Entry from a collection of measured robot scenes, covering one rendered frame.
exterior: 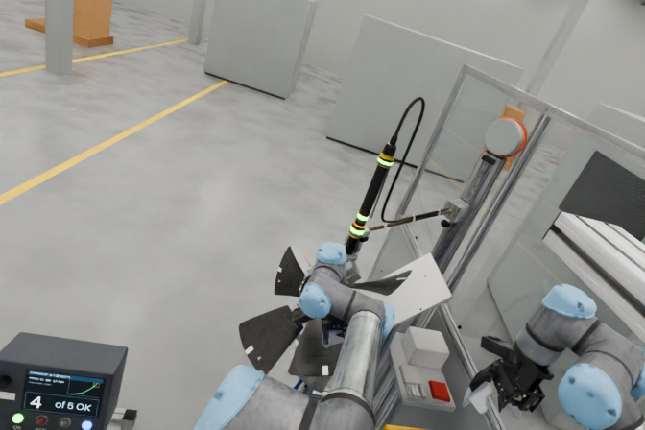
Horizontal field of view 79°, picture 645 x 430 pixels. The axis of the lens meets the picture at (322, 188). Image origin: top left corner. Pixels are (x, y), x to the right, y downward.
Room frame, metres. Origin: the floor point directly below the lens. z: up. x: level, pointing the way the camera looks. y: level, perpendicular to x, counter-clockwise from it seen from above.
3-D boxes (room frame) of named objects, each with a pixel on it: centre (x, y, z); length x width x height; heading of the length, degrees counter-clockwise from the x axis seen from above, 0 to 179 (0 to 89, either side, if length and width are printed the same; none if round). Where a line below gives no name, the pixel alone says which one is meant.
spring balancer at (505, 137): (1.62, -0.64, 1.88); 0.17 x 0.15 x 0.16; 12
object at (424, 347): (1.41, -0.67, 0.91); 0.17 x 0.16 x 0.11; 102
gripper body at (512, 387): (0.63, -0.51, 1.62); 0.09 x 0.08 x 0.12; 12
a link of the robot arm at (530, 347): (0.64, -0.51, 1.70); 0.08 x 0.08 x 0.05
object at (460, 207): (1.56, -0.57, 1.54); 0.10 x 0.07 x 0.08; 137
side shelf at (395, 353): (1.33, -0.66, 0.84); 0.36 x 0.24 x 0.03; 12
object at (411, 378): (1.22, -0.62, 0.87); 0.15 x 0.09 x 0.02; 12
